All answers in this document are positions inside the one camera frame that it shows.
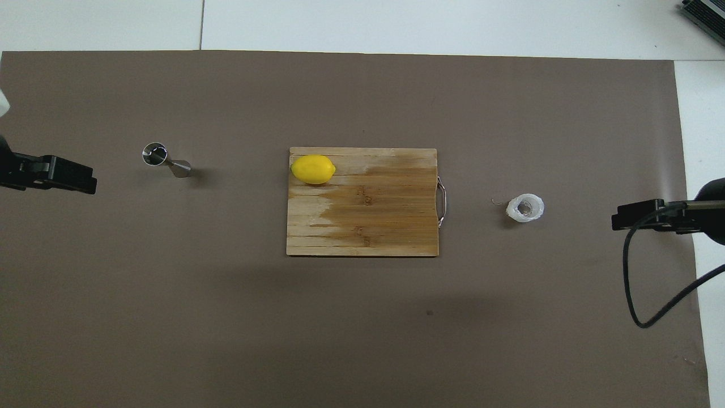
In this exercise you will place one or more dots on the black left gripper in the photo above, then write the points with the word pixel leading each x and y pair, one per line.
pixel 8 167

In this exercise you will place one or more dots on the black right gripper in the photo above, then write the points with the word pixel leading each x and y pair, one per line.
pixel 712 212

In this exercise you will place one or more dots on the steel double jigger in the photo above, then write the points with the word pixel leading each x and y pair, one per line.
pixel 154 154

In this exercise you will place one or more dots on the clear plastic cup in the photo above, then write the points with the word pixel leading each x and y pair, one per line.
pixel 525 208

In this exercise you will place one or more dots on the grey ribbed metal device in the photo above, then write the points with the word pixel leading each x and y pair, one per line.
pixel 707 16

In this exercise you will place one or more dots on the brown table mat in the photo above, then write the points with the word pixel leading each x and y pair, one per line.
pixel 226 311

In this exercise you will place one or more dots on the yellow lemon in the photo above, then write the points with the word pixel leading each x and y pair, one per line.
pixel 312 169

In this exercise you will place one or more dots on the wooden cutting board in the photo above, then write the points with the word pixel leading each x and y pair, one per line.
pixel 385 221

